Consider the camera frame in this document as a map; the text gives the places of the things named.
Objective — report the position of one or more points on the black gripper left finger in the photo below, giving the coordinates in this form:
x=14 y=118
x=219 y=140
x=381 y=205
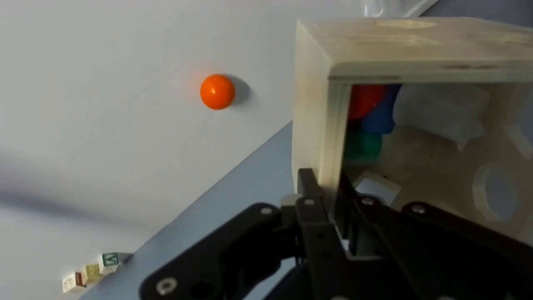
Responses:
x=324 y=253

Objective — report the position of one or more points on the wooden shape sorter cube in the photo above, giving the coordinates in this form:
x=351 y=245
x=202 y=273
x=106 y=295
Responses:
x=462 y=135

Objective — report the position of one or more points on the green shape block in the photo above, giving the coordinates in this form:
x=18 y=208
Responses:
x=362 y=147

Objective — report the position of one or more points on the red shape block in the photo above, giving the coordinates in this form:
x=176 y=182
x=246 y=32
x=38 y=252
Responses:
x=364 y=100

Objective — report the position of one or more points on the small alphabet blocks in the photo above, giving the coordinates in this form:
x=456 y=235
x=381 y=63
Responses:
x=91 y=273

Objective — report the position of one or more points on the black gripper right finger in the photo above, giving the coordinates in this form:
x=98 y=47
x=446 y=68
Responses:
x=442 y=255

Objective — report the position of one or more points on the orange ball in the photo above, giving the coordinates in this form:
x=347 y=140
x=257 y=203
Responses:
x=217 y=92

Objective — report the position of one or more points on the blue shape block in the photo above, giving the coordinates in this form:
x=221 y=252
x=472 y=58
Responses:
x=381 y=118

